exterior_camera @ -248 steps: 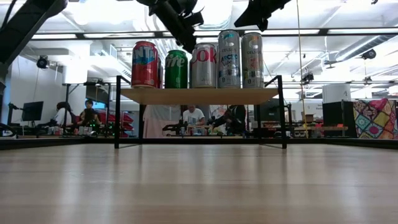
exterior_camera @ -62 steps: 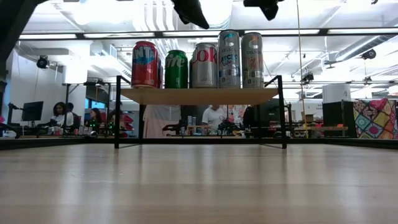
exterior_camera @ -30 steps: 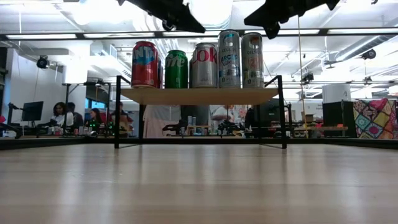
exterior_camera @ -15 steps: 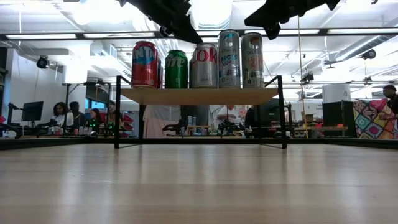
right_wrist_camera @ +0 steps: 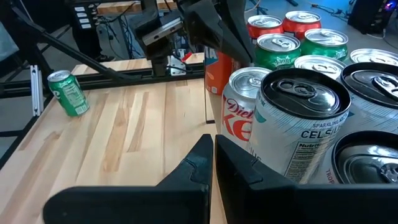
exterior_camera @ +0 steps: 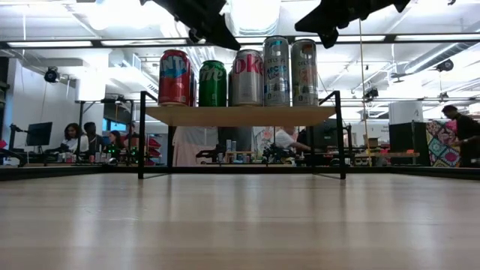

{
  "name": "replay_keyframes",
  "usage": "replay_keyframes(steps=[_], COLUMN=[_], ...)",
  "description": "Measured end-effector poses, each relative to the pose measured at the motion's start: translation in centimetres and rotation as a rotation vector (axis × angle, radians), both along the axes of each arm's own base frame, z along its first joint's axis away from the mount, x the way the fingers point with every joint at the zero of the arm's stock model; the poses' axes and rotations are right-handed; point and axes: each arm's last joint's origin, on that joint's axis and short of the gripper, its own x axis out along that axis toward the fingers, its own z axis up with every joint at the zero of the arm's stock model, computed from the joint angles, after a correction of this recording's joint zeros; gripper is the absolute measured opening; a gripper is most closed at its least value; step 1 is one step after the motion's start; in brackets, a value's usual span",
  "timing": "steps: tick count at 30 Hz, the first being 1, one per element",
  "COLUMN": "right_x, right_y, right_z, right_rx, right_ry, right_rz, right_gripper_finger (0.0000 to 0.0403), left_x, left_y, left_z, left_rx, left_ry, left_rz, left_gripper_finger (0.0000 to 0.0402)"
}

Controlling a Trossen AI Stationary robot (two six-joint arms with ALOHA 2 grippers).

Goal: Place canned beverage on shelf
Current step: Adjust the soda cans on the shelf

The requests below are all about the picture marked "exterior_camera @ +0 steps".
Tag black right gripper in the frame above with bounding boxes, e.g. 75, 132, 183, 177
294, 0, 412, 49

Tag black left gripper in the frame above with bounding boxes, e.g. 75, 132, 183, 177
140, 0, 241, 52

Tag green Sprite can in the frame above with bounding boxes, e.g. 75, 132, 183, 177
197, 59, 228, 108

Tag slim Celsius Arctic Vibe can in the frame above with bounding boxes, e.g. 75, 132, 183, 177
290, 38, 319, 107
262, 35, 291, 107

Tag silver Diet Coke can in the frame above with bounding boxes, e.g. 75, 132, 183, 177
228, 49, 265, 107

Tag wooden shelf black metal legs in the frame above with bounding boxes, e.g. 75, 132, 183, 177
137, 90, 347, 180

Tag long ceiling light bar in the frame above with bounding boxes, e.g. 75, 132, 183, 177
0, 32, 480, 49

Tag black background monitor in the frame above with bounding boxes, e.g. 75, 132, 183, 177
25, 121, 54, 148
313, 118, 352, 151

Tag colourful poster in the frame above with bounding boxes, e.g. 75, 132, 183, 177
253, 126, 277, 162

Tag black ceiling dome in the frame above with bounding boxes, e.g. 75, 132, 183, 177
436, 58, 455, 72

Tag red stacked bins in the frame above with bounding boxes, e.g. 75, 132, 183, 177
145, 136, 163, 159

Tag black background cabinet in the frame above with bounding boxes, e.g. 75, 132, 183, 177
388, 121, 428, 167

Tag seated person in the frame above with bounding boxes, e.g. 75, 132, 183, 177
106, 130, 125, 158

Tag colourful patchwork quilt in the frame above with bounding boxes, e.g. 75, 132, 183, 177
425, 119, 462, 168

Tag black-legged background table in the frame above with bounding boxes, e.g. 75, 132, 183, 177
73, 96, 135, 166

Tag large white round duct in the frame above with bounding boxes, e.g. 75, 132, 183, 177
228, 0, 282, 37

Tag thin hanging wire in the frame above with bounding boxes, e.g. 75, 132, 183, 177
357, 16, 372, 167

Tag silver ventilation duct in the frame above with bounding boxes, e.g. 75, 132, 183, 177
403, 41, 474, 75

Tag black aluminium frame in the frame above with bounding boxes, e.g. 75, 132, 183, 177
0, 163, 480, 181

